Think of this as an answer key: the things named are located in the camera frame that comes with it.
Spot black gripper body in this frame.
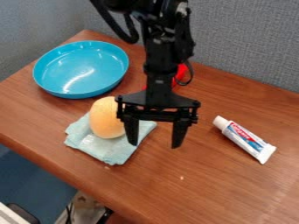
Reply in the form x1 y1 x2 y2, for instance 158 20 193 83
117 73 202 124

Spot light blue folded cloth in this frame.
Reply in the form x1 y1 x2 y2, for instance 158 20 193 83
63 112 159 166

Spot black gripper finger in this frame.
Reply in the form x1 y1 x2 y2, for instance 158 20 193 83
173 119 190 149
125 116 139 145

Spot black cable loop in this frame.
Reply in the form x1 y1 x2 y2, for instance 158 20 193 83
89 0 142 45

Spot orange egg-shaped sponge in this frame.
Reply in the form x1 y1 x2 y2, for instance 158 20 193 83
89 96 126 138

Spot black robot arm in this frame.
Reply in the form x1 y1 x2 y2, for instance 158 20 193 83
103 0 201 148

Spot blue plastic plate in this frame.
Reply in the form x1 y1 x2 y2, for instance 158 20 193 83
33 40 130 99

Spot white toothpaste tube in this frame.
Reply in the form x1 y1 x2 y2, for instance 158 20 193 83
213 115 277 165

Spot objects under table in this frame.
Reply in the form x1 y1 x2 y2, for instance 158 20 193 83
0 192 114 224

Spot red plastic block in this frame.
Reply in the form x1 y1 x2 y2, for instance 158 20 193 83
142 63 192 91

